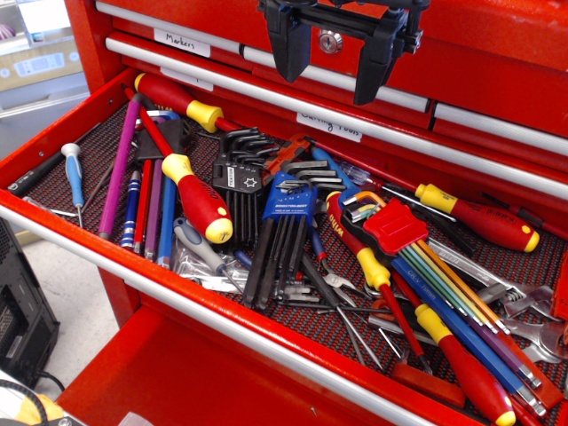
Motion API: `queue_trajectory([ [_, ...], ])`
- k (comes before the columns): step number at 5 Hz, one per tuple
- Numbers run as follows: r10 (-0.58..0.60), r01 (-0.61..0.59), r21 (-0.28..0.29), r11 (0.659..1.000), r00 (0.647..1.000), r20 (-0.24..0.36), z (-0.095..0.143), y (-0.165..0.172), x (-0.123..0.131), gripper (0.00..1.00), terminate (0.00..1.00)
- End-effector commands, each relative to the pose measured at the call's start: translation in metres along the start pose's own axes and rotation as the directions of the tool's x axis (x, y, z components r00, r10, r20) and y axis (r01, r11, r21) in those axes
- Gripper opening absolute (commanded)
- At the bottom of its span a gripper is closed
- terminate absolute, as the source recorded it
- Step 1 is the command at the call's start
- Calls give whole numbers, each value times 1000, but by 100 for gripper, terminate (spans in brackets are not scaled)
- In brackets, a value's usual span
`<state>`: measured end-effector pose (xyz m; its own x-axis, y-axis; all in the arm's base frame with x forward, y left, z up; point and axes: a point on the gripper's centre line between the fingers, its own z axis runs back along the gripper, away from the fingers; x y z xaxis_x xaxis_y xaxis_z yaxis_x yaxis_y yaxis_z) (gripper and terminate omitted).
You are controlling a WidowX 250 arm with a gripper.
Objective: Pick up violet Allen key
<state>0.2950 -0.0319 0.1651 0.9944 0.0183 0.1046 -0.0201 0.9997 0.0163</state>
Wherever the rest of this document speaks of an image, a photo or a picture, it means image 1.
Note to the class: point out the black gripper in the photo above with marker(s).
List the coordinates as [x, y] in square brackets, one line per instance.
[386, 38]

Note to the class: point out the orange hex key holder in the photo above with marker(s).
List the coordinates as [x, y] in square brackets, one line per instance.
[289, 151]

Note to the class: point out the black Torx key set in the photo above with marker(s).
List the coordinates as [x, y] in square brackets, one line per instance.
[238, 175]

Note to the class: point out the blue hex key set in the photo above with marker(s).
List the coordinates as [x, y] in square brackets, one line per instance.
[288, 215]

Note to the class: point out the purple Allen key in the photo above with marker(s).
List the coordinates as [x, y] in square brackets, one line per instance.
[153, 212]

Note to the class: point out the violet Allen key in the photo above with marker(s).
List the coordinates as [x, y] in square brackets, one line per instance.
[114, 190]

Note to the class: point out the blue Allen key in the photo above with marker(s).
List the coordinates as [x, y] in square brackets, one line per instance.
[168, 205]

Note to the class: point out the red Allen key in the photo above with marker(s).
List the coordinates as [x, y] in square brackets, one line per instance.
[145, 190]

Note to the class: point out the silver lock cylinder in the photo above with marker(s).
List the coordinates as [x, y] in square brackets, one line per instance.
[330, 42]

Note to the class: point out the white Cutting Tools label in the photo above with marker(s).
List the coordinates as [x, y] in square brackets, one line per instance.
[329, 127]

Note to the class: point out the red yellow screwdriver top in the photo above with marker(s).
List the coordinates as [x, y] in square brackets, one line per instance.
[173, 96]

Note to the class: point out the white Markers label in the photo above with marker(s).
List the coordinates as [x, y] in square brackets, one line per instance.
[182, 42]

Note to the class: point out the red tool chest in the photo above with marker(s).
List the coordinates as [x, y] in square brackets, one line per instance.
[480, 108]

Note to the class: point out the red holder rainbow hex keys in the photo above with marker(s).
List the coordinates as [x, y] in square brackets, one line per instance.
[393, 231]

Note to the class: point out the red yellow screwdriver left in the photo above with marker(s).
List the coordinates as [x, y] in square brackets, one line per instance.
[202, 205]

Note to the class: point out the red yellow Wiha screwdriver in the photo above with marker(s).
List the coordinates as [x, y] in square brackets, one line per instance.
[376, 275]

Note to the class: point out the grey blue screwdriver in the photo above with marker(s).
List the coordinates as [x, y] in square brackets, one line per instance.
[193, 240]

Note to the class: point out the red yellow screwdriver right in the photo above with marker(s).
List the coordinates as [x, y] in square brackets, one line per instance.
[494, 224]

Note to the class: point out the open red drawer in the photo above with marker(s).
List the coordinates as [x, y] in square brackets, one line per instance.
[186, 355]

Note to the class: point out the blue metallic pen tool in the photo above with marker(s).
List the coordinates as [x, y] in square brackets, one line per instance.
[130, 218]

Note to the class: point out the blue white precision screwdriver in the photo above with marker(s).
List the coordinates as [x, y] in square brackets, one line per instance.
[74, 175]

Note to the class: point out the red yellow screwdriver bottom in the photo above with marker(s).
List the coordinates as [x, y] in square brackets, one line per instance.
[478, 384]

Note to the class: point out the black marker pen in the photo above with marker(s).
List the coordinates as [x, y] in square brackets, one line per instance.
[28, 164]

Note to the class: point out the silver adjustable wrench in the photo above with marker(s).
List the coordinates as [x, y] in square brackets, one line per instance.
[516, 298]

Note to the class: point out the silver open end wrench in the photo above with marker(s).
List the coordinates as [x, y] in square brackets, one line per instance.
[547, 338]

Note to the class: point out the black computer case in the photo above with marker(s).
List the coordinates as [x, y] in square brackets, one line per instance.
[29, 329]

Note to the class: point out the small pliers blue handle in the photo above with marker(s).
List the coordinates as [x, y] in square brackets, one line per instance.
[335, 281]

